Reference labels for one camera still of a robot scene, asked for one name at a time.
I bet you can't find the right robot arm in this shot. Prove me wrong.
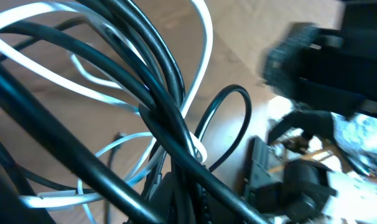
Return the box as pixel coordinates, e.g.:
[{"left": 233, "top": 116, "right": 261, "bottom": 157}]
[{"left": 248, "top": 1, "right": 377, "bottom": 223}]

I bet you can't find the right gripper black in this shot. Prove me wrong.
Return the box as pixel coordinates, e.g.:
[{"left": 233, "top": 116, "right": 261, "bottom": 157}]
[{"left": 263, "top": 1, "right": 377, "bottom": 144}]

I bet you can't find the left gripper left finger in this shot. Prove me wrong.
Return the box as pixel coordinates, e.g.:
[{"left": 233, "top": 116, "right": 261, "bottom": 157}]
[{"left": 149, "top": 172, "right": 181, "bottom": 224}]

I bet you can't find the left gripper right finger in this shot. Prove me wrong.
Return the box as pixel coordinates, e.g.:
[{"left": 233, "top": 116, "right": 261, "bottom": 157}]
[{"left": 197, "top": 184, "right": 236, "bottom": 224}]

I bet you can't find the black usb cable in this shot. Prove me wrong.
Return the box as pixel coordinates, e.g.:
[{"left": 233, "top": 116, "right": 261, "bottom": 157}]
[{"left": 0, "top": 0, "right": 270, "bottom": 224}]

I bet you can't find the white usb cable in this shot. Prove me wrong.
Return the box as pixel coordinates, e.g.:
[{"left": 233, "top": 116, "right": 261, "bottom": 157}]
[{"left": 0, "top": 0, "right": 214, "bottom": 224}]

